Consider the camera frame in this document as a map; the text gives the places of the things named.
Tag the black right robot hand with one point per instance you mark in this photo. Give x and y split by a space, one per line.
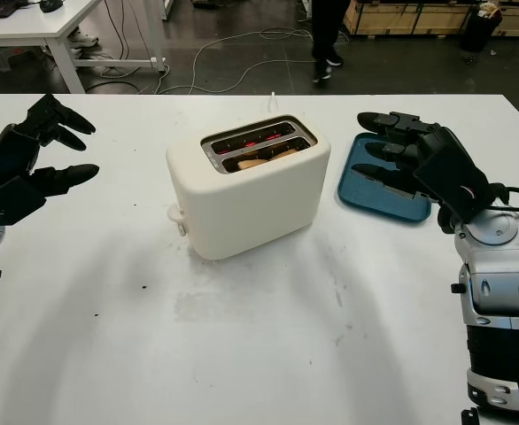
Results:
432 133

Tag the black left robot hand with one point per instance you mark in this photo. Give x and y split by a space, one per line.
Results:
7 155

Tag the toast slice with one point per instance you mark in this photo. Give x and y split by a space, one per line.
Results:
253 164

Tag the person in black trousers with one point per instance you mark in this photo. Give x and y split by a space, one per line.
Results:
326 26

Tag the cream two-slot toaster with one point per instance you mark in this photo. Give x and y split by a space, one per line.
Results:
250 203

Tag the blue plastic tray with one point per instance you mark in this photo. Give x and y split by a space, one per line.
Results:
374 210

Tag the black trash bin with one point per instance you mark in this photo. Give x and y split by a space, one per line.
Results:
478 31

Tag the white sneaker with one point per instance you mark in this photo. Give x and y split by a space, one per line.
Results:
84 40

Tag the white office desk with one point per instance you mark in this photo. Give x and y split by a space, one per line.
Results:
64 22

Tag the black computer mouse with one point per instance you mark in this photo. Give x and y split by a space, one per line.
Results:
51 5

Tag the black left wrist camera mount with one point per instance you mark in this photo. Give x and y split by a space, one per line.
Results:
11 203

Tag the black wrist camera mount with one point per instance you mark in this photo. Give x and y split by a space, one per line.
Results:
452 181
11 203

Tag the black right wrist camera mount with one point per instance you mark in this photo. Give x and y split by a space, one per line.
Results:
452 181

